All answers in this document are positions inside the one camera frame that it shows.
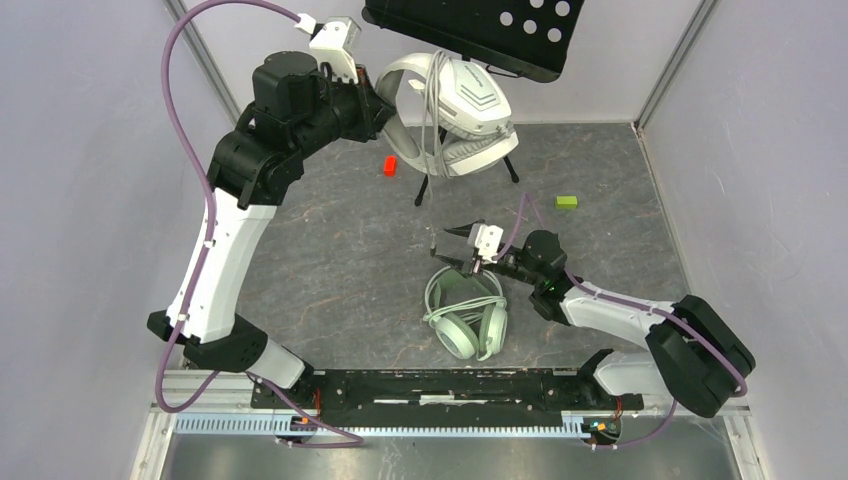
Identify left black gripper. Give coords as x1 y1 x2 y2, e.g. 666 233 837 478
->
292 62 397 160

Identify green headphones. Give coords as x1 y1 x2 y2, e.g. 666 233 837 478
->
421 267 508 361

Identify white headphone cable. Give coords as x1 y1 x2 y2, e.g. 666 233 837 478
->
419 50 458 260

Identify white grey headphones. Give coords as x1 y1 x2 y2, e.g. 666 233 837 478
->
375 51 519 178

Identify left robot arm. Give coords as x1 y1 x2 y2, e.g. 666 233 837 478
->
147 51 396 408

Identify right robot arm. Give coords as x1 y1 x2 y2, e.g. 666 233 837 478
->
439 221 756 418

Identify red small block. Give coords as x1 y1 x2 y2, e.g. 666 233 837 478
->
383 155 397 178

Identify green small block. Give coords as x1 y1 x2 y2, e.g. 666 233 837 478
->
555 196 579 210

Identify black music stand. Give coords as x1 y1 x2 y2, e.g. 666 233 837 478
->
361 0 587 208

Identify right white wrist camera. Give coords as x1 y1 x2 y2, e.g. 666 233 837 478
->
468 222 504 264

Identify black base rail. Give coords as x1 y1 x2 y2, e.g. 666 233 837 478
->
286 368 644 428

